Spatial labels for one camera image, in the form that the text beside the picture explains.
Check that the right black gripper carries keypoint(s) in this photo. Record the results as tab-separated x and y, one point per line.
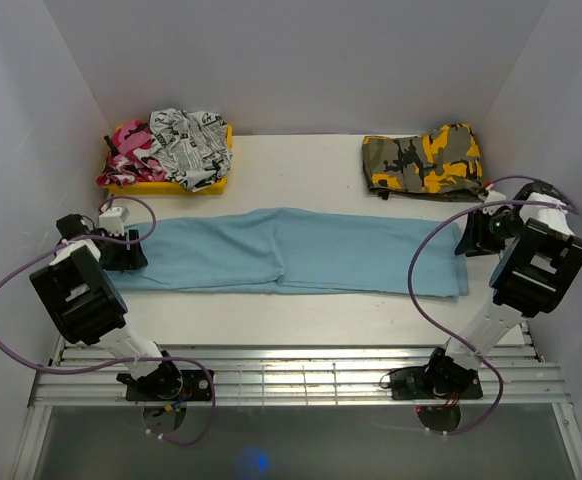
474	236

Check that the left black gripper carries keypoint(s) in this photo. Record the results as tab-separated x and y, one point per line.
130	259

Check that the light blue trousers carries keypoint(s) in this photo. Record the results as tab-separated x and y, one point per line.
298	252

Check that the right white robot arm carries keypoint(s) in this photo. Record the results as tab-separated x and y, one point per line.
540	256

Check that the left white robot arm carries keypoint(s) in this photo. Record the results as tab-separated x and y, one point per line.
86	308

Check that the camouflage yellow green trousers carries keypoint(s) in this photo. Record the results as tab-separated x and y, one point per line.
445	164

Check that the pink camouflage trousers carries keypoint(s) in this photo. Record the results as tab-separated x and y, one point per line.
129	159

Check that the white black print trousers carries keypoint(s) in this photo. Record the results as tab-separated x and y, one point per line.
191	147

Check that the yellow plastic tray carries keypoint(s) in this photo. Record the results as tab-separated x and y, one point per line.
168	187

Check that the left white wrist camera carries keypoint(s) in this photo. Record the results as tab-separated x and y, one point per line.
112	220

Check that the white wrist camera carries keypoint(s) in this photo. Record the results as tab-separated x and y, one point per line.
491	198
112	220

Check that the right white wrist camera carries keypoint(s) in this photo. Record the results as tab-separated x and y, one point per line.
491	198

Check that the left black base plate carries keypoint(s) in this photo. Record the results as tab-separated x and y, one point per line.
188	385

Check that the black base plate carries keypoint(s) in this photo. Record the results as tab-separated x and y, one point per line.
188	385
423	383

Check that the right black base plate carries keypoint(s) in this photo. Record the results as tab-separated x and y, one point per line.
423	383

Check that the aluminium rail frame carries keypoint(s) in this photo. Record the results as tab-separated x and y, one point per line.
304	413

